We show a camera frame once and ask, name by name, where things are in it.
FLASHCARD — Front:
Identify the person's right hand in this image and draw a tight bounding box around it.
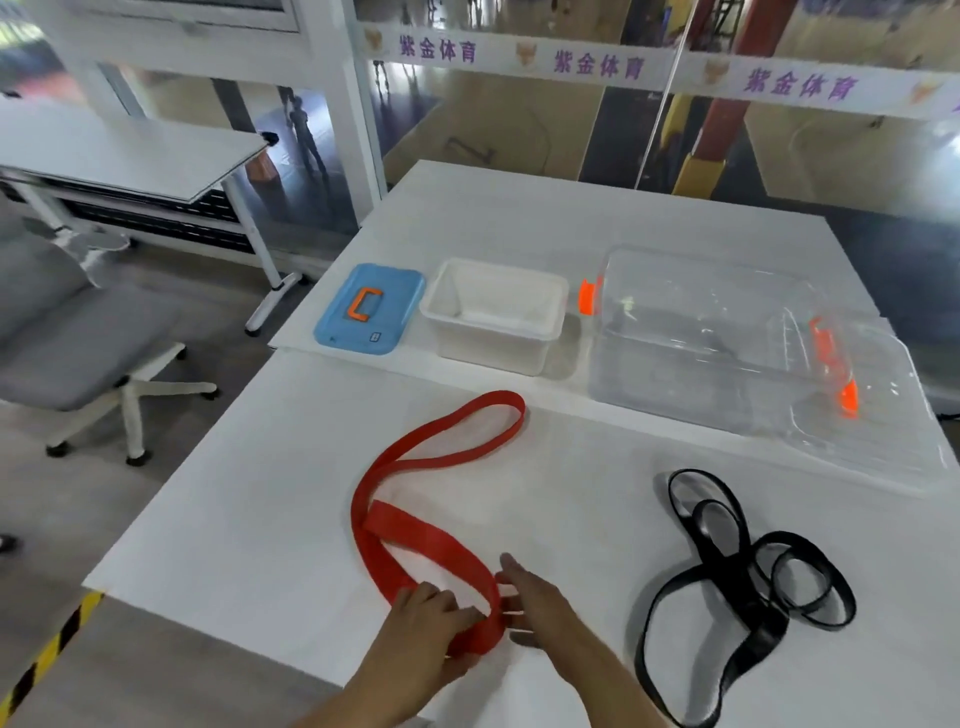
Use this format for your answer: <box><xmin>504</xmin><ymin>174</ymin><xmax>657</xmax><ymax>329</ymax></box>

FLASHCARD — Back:
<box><xmin>498</xmin><ymin>553</ymin><xmax>603</xmax><ymax>666</ymax></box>

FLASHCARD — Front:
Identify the person's right forearm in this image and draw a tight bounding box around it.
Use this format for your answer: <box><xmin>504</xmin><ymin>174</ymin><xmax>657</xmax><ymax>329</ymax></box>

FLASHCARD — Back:
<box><xmin>558</xmin><ymin>641</ymin><xmax>670</xmax><ymax>728</ymax></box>

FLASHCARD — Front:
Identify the person's left hand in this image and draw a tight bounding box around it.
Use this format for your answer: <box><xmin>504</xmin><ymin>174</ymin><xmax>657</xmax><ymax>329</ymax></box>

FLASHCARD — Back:
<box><xmin>346</xmin><ymin>582</ymin><xmax>487</xmax><ymax>711</ymax></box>

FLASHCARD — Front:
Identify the clear plastic storage box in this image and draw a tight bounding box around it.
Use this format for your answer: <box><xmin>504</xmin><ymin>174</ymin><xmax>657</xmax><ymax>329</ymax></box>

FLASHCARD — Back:
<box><xmin>577</xmin><ymin>243</ymin><xmax>853</xmax><ymax>440</ymax></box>

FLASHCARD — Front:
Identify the yellow black hazard tape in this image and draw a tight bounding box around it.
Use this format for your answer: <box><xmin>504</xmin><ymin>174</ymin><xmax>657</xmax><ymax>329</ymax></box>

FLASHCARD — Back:
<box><xmin>0</xmin><ymin>591</ymin><xmax>105</xmax><ymax>721</ymax></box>

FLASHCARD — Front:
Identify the blue lid with orange handle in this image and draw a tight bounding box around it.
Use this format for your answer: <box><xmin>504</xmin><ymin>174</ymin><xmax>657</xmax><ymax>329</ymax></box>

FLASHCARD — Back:
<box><xmin>313</xmin><ymin>262</ymin><xmax>427</xmax><ymax>357</ymax></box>

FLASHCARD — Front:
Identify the grey office chair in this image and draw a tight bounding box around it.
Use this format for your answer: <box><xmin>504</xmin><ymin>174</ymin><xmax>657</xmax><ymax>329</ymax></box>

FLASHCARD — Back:
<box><xmin>0</xmin><ymin>191</ymin><xmax>220</xmax><ymax>468</ymax></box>

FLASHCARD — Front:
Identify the black resistance band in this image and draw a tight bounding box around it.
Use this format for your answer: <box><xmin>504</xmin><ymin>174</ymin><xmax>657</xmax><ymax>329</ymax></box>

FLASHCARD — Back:
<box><xmin>633</xmin><ymin>468</ymin><xmax>858</xmax><ymax>728</ymax></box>

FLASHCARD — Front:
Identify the white banner with purple print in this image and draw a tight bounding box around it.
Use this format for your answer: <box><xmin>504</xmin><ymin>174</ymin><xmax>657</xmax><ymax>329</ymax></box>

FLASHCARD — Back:
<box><xmin>362</xmin><ymin>22</ymin><xmax>960</xmax><ymax>121</ymax></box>

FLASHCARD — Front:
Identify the clear lid with orange latch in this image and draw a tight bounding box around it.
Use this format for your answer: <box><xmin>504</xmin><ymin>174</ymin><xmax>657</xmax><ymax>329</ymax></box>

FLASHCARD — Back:
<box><xmin>783</xmin><ymin>311</ymin><xmax>958</xmax><ymax>493</ymax></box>

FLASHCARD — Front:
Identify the red resistance band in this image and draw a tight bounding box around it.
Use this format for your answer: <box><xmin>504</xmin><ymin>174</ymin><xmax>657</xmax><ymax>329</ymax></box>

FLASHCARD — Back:
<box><xmin>351</xmin><ymin>390</ymin><xmax>528</xmax><ymax>660</ymax></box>

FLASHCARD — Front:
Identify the person's left forearm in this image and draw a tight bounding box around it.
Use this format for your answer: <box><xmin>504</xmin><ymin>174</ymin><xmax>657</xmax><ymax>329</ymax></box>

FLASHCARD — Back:
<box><xmin>291</xmin><ymin>678</ymin><xmax>423</xmax><ymax>728</ymax></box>

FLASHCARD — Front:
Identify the white desk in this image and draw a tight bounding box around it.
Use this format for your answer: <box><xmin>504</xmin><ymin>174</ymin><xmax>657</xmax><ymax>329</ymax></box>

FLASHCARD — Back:
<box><xmin>0</xmin><ymin>97</ymin><xmax>305</xmax><ymax>337</ymax></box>

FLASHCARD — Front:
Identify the white plastic box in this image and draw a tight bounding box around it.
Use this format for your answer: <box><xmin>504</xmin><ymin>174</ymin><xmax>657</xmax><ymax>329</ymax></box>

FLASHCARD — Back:
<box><xmin>418</xmin><ymin>258</ymin><xmax>571</xmax><ymax>378</ymax></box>

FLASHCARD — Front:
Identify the red and yellow pillar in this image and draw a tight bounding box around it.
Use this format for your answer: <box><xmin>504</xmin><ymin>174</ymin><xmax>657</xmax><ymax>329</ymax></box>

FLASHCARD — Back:
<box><xmin>671</xmin><ymin>0</ymin><xmax>796</xmax><ymax>200</ymax></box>

